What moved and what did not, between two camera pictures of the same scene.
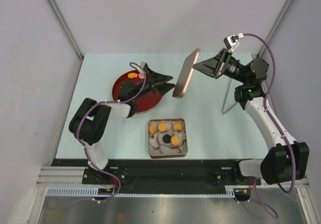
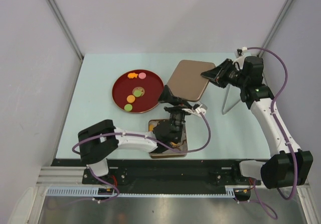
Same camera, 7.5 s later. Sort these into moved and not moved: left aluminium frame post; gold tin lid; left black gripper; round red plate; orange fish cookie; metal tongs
Moved: left black gripper; gold tin lid
Not moved: left aluminium frame post; metal tongs; orange fish cookie; round red plate
